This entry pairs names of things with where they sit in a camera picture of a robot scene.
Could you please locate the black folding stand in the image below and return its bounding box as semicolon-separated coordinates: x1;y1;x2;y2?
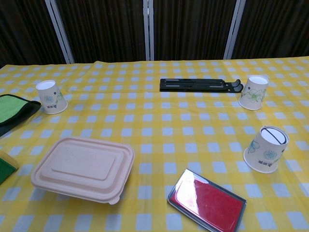
159;78;243;93

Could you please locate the green cloth black edged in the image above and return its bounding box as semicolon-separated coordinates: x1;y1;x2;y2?
0;94;42;137

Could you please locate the red ink pad case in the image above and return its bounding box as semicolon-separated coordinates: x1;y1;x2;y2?
167;168;247;232

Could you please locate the white floral paper cup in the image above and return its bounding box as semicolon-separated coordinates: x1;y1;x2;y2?
35;80;69;115

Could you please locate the yellow white checked tablecloth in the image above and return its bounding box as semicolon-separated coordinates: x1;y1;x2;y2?
0;57;309;232

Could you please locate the paper cup green flower print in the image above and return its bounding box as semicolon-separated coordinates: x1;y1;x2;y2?
238;75;270;111

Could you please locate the paper cup black marked base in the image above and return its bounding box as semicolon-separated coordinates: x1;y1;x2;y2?
243;125;290;174

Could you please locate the yellow green sponge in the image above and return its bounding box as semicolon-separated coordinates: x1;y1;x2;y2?
0;149;20;186

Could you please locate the beige lidded lunch box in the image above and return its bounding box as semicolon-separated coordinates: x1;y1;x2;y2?
30;136;135;205

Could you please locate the white screen frame post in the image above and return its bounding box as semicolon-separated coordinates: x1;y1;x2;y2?
223;0;246;60
44;0;75;64
142;0;155;61

